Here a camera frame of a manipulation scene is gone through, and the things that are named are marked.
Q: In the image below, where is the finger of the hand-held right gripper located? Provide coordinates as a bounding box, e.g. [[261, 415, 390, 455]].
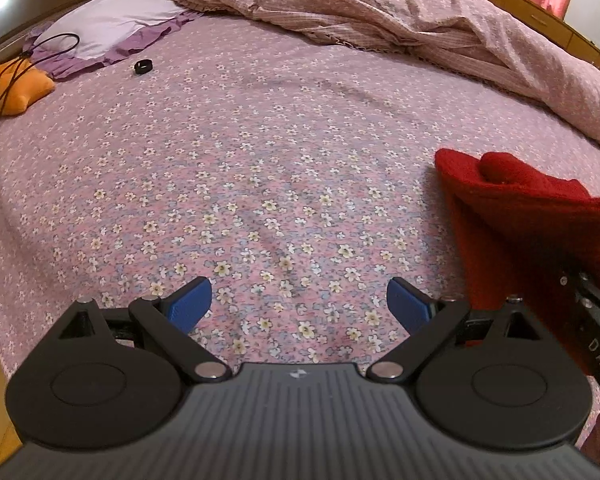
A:
[[559, 269, 600, 318]]

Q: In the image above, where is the floral pink bed sheet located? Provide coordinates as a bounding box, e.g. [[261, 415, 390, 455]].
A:
[[0, 7, 600, 461]]

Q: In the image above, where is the red knit sweater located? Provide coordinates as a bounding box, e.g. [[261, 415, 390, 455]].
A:
[[434, 149, 600, 377]]

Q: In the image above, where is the wooden cabinet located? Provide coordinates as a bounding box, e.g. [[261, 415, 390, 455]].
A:
[[455, 0, 600, 82]]

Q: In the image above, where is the orange cushion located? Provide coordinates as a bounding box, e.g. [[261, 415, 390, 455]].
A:
[[0, 58, 57, 117]]

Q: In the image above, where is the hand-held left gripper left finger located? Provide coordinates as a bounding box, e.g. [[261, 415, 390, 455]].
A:
[[59, 276, 232, 384]]

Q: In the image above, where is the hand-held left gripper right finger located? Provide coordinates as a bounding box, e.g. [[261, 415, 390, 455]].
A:
[[366, 276, 545, 384]]

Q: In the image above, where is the pink checked quilt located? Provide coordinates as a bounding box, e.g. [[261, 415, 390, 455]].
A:
[[116, 0, 600, 154]]

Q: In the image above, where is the black cable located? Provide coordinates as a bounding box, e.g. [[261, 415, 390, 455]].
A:
[[0, 33, 80, 167]]

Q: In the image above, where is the white pillow with purple ruffle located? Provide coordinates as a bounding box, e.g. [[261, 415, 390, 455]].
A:
[[22, 0, 201, 81]]

